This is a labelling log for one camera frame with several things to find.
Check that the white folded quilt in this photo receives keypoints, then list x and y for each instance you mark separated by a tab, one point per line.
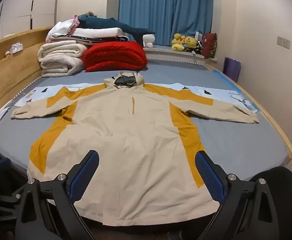
98	32

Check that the yellow duck plush toy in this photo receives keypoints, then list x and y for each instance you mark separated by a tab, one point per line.
178	42

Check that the black and white plush toy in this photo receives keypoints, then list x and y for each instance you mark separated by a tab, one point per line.
198	47

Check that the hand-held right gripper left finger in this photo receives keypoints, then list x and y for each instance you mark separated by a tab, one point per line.
84	172

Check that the white and pink garment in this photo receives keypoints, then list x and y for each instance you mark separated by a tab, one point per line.
61	28

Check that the printed light blue cloth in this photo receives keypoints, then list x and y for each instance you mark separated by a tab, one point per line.
35	93

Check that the dark red cushion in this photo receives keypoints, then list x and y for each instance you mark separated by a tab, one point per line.
209	45

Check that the small figurine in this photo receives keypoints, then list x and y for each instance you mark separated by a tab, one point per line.
8	53

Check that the cream folded blanket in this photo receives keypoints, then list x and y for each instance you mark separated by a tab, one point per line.
58	63

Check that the tissue pack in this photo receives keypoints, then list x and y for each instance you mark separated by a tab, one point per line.
17	48

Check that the blue shark plush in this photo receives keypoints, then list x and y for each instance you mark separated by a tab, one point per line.
103	22

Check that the grey window seat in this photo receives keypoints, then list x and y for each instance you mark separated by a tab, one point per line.
166	52

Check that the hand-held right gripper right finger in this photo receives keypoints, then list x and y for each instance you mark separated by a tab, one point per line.
209	175

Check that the blue curtain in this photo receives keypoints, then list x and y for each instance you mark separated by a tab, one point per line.
161	7

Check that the red folded quilt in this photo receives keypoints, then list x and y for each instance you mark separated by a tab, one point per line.
116	55

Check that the purple bag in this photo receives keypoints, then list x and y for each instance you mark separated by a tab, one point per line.
232	68

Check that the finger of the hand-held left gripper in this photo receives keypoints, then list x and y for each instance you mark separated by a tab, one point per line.
1	165

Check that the beige and yellow jacket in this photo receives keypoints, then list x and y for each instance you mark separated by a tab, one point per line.
126	130

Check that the yellow bear plush toy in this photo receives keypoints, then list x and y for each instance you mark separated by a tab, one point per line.
190	42

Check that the grey bed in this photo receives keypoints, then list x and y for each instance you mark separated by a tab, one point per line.
236	142

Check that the white wardrobe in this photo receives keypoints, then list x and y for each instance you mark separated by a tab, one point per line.
15	5

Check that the wooden headboard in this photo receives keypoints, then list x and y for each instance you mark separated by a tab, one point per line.
8	75

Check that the brown plush toy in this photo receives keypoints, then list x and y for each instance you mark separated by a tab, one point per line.
89	13

